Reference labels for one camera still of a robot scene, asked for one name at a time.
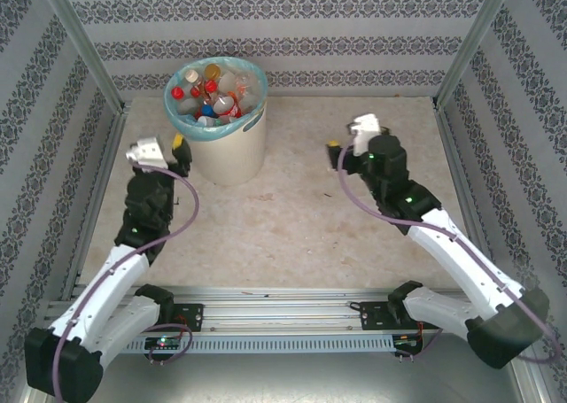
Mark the aluminium frame post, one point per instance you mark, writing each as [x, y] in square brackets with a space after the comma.
[80, 40]
[476, 40]

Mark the right controller board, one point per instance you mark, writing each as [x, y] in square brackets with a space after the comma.
[407, 340]

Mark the controller board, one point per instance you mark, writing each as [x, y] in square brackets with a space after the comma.
[164, 342]
[407, 340]

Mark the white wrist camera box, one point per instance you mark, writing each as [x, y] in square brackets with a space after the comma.
[146, 151]
[365, 128]

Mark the left controller board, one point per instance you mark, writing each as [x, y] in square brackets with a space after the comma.
[164, 342]

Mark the clear bottle orange label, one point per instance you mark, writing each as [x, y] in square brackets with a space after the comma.
[212, 71]

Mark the cream ribbed plastic bin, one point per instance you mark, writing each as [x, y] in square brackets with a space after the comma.
[235, 155]

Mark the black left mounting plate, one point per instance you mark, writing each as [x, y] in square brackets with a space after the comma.
[192, 316]

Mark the beige trash bin blue liner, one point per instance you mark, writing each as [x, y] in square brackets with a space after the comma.
[199, 133]

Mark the right aluminium frame post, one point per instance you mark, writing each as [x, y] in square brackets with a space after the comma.
[476, 40]

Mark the black mounting plate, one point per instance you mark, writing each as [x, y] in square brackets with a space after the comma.
[192, 316]
[374, 315]

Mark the right aluminium side rail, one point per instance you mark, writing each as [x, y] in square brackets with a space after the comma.
[456, 155]

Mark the clear bottle red-white label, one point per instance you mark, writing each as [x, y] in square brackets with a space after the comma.
[229, 105]

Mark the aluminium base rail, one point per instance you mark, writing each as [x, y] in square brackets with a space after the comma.
[274, 314]

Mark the metal sheet panel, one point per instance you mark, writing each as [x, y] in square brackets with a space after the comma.
[283, 376]

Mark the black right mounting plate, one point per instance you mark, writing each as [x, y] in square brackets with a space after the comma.
[374, 315]

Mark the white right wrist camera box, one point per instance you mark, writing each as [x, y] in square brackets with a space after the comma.
[365, 128]

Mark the left aluminium frame post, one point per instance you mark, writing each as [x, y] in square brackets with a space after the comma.
[80, 40]

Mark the aluminium side rail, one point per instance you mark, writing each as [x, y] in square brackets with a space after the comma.
[108, 155]
[456, 155]

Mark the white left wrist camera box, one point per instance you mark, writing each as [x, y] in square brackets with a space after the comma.
[146, 151]

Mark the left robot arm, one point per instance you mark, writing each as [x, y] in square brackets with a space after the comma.
[102, 288]

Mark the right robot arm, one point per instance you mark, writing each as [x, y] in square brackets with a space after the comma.
[460, 257]

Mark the left aluminium side rail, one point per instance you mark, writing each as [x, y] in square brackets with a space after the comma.
[108, 155]

